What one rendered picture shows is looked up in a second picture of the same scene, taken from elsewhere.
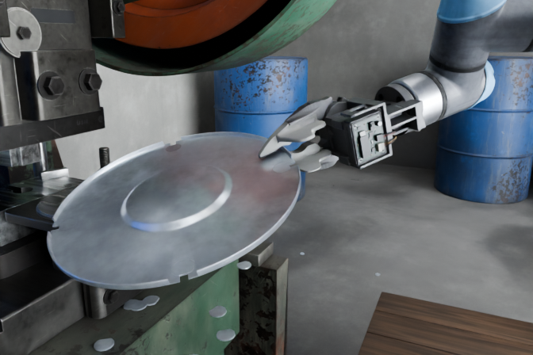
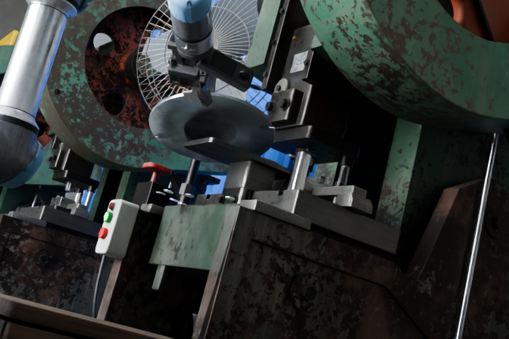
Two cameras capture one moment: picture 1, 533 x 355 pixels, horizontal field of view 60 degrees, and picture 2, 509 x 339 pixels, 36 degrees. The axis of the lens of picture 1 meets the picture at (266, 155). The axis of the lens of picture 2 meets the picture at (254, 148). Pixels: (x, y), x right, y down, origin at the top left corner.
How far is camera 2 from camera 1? 2.11 m
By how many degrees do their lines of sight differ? 127
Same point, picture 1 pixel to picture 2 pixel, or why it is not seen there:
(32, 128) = (279, 134)
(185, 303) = (212, 206)
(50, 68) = (274, 100)
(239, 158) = (219, 109)
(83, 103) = (279, 115)
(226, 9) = not seen: hidden behind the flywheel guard
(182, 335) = (204, 225)
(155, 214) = (201, 135)
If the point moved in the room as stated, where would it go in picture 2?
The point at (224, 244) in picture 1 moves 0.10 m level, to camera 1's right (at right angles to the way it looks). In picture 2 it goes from (160, 124) to (133, 107)
